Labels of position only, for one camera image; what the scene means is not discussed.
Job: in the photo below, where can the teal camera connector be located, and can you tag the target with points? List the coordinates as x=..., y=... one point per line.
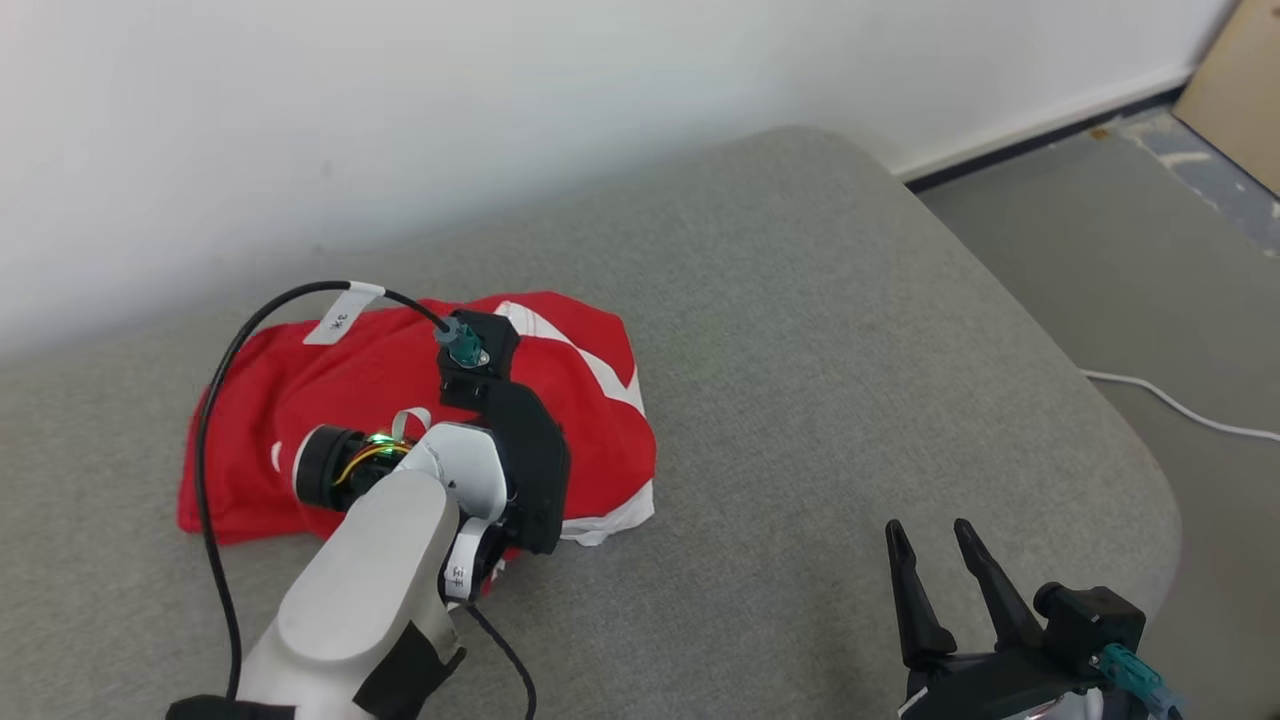
x=1135, y=680
x=464, y=345

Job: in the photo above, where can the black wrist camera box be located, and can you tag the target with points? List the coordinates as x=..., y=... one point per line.
x=490, y=335
x=1090, y=620

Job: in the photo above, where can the teal right camera connector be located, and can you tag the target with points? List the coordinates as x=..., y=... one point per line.
x=1135, y=680

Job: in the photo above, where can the teal left camera connector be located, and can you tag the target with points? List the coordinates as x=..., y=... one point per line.
x=464, y=345

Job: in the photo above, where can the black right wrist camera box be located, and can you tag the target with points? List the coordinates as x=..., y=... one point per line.
x=1090, y=620

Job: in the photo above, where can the black baseboard strip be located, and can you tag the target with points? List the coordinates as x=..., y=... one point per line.
x=1040, y=135

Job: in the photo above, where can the red white-striped shorts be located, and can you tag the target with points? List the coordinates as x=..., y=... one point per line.
x=330, y=380

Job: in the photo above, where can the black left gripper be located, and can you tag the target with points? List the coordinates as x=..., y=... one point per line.
x=535, y=470

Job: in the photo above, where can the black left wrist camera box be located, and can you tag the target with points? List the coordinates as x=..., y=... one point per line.
x=490, y=335

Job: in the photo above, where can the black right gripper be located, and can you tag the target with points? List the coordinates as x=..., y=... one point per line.
x=990, y=690

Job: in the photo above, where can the beige wooden cabinet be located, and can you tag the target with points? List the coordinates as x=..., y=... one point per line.
x=1240, y=90

